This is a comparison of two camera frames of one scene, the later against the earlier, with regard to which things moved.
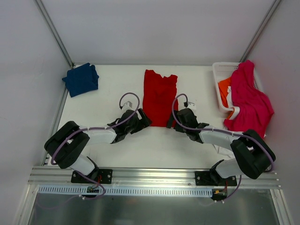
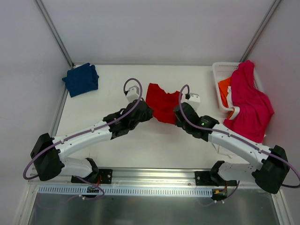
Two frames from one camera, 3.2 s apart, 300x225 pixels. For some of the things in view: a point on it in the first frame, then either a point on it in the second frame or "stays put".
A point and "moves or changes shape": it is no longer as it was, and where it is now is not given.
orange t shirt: (223, 86) stays put
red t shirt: (159, 94) moves or changes shape
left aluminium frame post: (54, 33) stays put
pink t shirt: (255, 107) stays put
